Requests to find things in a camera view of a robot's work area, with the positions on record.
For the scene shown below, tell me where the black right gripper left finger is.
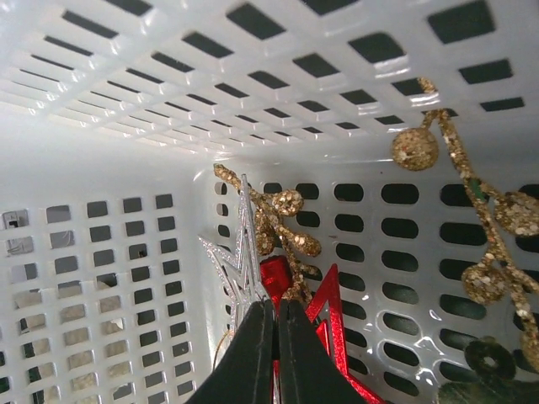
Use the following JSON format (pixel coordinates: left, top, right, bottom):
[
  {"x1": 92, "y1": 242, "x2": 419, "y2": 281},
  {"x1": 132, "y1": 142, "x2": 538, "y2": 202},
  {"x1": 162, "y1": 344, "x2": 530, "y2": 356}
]
[{"x1": 188, "y1": 300, "x2": 274, "y2": 404}]

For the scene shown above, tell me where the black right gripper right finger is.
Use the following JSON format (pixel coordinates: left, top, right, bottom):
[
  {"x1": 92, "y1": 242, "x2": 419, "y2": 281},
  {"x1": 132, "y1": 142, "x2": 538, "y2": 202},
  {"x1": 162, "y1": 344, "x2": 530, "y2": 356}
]
[{"x1": 278, "y1": 300, "x2": 366, "y2": 404}]

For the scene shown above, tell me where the silver red star ornament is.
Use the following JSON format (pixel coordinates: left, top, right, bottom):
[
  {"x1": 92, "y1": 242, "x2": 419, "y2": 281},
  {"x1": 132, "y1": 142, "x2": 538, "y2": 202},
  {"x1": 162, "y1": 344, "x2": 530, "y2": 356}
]
[{"x1": 202, "y1": 164, "x2": 381, "y2": 403}]

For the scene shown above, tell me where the wooden merry christmas sign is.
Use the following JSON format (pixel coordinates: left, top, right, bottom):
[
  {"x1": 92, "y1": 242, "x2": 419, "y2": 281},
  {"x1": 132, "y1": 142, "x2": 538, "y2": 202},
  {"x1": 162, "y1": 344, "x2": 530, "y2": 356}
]
[{"x1": 436, "y1": 337, "x2": 538, "y2": 404}]

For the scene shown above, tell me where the red leaf gold sprig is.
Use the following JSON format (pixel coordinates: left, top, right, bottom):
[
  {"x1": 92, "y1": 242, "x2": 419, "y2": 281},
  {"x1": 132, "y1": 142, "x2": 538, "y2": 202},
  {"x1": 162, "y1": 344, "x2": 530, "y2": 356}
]
[{"x1": 213, "y1": 163, "x2": 323, "y2": 304}]

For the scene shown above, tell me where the gold glitter berry sprig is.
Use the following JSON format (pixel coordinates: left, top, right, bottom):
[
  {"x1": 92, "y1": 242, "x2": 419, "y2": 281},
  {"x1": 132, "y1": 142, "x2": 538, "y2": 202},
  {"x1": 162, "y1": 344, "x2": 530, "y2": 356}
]
[{"x1": 391, "y1": 77, "x2": 539, "y2": 374}]

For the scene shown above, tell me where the white plastic basket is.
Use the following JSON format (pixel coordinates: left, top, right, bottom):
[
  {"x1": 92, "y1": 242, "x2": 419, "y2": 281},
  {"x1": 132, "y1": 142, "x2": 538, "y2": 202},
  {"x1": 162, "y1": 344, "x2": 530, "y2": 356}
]
[{"x1": 1, "y1": 1, "x2": 538, "y2": 403}]

